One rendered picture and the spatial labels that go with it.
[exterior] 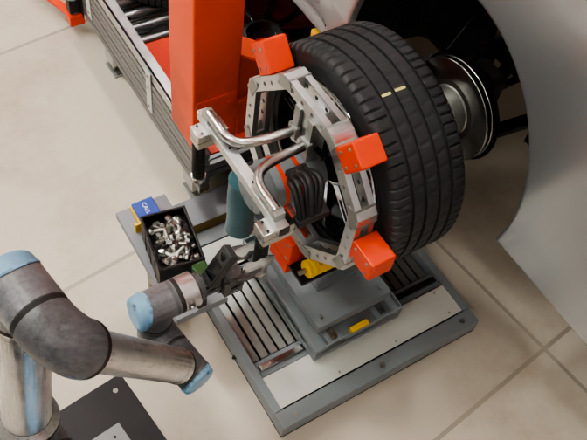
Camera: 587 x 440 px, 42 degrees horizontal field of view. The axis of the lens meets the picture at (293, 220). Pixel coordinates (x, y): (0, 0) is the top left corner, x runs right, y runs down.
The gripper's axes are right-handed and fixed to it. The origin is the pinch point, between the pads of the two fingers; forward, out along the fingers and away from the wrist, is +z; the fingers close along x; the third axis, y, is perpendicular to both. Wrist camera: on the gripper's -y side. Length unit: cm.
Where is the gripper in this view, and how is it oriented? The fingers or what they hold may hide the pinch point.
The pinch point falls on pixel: (266, 250)
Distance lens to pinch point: 193.4
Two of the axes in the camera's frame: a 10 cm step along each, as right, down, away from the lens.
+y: -1.1, 5.7, 8.2
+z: 8.5, -3.7, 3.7
